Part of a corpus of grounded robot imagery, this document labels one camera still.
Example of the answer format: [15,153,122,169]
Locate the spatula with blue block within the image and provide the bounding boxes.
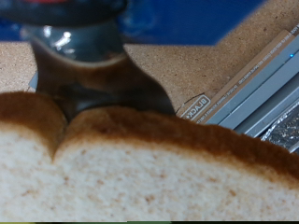
[0,0,269,123]

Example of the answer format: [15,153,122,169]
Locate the white bread slice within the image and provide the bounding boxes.
[0,91,299,222]

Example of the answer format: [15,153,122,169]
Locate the glass toaster oven door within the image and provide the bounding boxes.
[176,24,299,125]

